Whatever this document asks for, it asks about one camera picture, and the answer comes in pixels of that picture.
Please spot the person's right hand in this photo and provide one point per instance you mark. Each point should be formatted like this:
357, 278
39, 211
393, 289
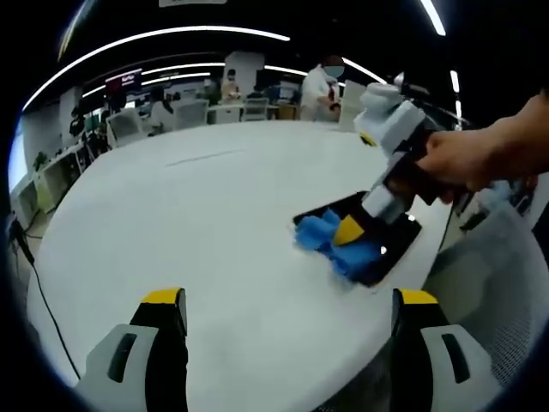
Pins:
454, 159

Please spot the white mesh office chair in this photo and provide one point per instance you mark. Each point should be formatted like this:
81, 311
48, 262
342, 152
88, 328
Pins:
484, 283

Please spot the long curved ceiling light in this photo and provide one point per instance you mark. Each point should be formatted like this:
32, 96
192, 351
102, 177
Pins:
128, 47

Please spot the small lit wall screen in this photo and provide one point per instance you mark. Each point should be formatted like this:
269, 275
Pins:
123, 80

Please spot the blue cleaning cloth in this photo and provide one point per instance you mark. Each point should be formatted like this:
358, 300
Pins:
315, 234

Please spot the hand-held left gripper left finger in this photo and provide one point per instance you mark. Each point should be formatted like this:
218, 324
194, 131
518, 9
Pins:
124, 360

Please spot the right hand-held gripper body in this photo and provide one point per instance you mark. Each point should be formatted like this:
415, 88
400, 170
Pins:
401, 124

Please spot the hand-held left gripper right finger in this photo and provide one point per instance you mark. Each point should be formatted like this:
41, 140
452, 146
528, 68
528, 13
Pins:
450, 365

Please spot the potted green plant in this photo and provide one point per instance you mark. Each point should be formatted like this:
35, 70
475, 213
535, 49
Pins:
40, 161

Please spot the white divider panel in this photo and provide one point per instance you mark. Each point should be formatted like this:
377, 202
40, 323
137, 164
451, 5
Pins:
351, 105

